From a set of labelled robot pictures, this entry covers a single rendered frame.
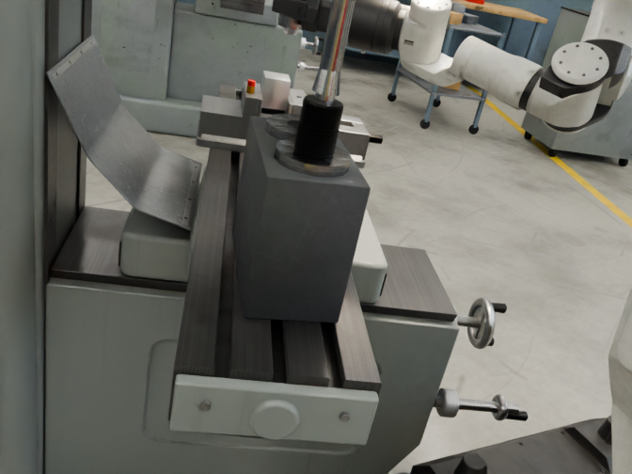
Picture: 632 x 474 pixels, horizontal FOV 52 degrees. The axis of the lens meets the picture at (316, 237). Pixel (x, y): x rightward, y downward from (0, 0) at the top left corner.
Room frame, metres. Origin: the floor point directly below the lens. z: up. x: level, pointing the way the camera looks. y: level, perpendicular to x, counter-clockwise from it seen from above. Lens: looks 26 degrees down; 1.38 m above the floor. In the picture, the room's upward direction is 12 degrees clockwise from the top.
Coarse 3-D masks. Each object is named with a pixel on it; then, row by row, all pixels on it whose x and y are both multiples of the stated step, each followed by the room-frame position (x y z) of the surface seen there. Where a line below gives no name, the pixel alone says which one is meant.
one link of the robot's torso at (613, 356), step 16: (624, 320) 0.79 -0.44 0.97; (624, 336) 0.78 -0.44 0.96; (624, 352) 0.77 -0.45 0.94; (608, 368) 0.80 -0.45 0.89; (624, 368) 0.76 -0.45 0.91; (624, 384) 0.78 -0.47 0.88; (624, 400) 0.78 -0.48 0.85; (624, 416) 0.78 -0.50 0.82; (624, 432) 0.77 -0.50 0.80; (624, 448) 0.76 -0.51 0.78; (624, 464) 0.76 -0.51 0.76
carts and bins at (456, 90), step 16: (464, 16) 5.65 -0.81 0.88; (448, 32) 5.27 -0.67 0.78; (480, 32) 5.35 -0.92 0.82; (496, 32) 5.48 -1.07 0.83; (448, 48) 5.27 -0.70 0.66; (400, 64) 5.97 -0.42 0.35; (416, 80) 5.59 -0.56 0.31; (432, 96) 5.26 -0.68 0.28; (448, 96) 5.30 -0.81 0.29; (464, 96) 5.36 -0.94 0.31; (480, 96) 5.49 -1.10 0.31; (480, 112) 5.43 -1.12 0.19
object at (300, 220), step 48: (288, 144) 0.73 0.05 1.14; (336, 144) 0.81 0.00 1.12; (240, 192) 0.84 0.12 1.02; (288, 192) 0.66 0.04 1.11; (336, 192) 0.67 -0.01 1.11; (240, 240) 0.77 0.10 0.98; (288, 240) 0.66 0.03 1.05; (336, 240) 0.68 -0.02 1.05; (240, 288) 0.71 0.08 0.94; (288, 288) 0.67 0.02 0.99; (336, 288) 0.68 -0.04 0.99
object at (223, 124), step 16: (208, 96) 1.33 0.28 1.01; (256, 96) 1.25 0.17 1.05; (208, 112) 1.22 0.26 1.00; (224, 112) 1.24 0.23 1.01; (240, 112) 1.27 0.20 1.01; (256, 112) 1.24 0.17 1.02; (272, 112) 1.33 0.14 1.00; (208, 128) 1.22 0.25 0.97; (224, 128) 1.23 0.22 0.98; (240, 128) 1.24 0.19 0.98; (352, 128) 1.31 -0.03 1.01; (208, 144) 1.21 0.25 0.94; (224, 144) 1.22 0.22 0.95; (240, 144) 1.23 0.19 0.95; (352, 144) 1.29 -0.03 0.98; (368, 144) 1.29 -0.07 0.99
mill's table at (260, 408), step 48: (240, 96) 1.72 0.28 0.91; (192, 288) 0.70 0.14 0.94; (192, 336) 0.60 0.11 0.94; (240, 336) 0.62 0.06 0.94; (288, 336) 0.64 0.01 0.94; (336, 336) 0.66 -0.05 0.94; (192, 384) 0.53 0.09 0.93; (240, 384) 0.55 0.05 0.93; (288, 384) 0.56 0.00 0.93; (336, 384) 0.60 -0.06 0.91; (192, 432) 0.53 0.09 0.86; (240, 432) 0.54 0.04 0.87; (288, 432) 0.55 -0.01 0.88; (336, 432) 0.56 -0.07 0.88
